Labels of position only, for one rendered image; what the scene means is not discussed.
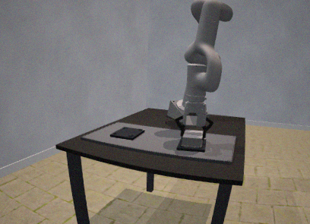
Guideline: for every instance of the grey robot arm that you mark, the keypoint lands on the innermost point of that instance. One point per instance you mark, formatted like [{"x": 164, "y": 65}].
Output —
[{"x": 204, "y": 72}]

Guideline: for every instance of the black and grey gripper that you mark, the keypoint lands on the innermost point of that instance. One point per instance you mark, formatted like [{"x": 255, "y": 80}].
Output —
[{"x": 201, "y": 111}]

